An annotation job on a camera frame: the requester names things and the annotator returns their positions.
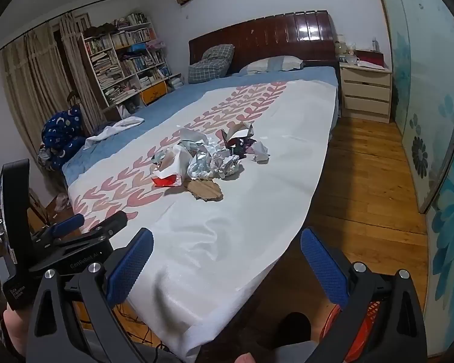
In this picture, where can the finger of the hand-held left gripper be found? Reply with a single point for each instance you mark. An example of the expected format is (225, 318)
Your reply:
(70, 224)
(109, 222)

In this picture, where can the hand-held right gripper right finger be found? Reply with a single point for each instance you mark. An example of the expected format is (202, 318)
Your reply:
(323, 268)

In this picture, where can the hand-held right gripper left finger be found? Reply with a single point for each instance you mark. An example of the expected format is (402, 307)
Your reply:
(130, 261)

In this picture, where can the red plastic basket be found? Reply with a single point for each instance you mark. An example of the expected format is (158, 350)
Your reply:
(371, 317)

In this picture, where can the white red snack bag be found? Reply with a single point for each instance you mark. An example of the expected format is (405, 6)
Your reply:
(168, 176)

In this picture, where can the brown corrugated cardboard piece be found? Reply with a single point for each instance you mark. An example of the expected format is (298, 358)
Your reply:
(206, 191)

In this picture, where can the silver foil wrapper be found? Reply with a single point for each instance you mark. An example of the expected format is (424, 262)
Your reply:
(200, 166)

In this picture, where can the white plastic bag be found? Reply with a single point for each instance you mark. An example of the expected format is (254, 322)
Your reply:
(191, 135)

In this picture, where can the white tissue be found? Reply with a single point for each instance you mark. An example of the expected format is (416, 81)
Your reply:
(227, 164)

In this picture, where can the white paper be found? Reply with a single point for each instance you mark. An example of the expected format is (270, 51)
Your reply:
(261, 151)

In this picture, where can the purple wrapper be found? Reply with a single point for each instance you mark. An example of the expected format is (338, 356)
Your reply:
(242, 147)

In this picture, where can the cardboard box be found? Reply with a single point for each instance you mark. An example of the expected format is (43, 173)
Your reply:
(238, 133)

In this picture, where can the person's left hand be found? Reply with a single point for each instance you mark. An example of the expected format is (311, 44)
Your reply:
(13, 319)

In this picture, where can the person's dark slipper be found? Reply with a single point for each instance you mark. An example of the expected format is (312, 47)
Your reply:
(295, 327)

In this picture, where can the navy star-print garment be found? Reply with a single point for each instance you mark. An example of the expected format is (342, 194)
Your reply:
(62, 132)

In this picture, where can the white cloth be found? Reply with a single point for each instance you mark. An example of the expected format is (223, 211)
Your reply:
(117, 126)

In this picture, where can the bed with white patterned cover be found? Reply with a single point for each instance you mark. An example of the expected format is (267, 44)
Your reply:
(230, 242)

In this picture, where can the dark wooden chair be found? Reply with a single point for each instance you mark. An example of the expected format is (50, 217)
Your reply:
(72, 96)

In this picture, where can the orange storage box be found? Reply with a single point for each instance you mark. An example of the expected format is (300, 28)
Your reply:
(153, 92)

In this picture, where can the floral wardrobe sliding door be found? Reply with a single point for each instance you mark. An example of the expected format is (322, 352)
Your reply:
(452, 215)
(412, 64)

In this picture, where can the beige curtain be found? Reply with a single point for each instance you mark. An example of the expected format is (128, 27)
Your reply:
(75, 72)
(34, 83)

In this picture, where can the blue bedsheet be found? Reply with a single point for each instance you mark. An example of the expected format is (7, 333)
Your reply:
(196, 90)

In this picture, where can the rows of books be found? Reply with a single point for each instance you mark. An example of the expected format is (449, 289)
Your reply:
(100, 64)

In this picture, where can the white bookshelf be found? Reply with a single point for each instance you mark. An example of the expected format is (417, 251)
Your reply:
(114, 55)

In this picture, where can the light wooden nightstand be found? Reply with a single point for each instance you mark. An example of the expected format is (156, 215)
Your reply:
(365, 94)

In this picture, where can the pink cloth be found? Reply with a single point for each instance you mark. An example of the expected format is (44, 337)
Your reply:
(157, 44)

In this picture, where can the grey plaid pillow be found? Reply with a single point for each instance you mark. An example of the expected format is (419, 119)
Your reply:
(212, 64)

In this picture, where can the dark folded clothes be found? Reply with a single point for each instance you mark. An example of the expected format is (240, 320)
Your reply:
(100, 29)

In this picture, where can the white mug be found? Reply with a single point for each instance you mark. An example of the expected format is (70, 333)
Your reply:
(351, 59)

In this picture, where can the white and blue pillow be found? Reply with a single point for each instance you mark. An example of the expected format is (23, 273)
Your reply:
(268, 64)

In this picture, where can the black curtain rod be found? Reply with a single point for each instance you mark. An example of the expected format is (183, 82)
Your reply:
(79, 9)

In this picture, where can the red box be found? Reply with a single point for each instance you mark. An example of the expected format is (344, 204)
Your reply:
(370, 58)

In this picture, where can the small clear bottle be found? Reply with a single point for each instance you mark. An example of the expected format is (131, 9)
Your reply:
(375, 44)

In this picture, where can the dark wooden headboard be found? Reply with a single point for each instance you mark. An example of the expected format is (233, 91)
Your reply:
(280, 34)

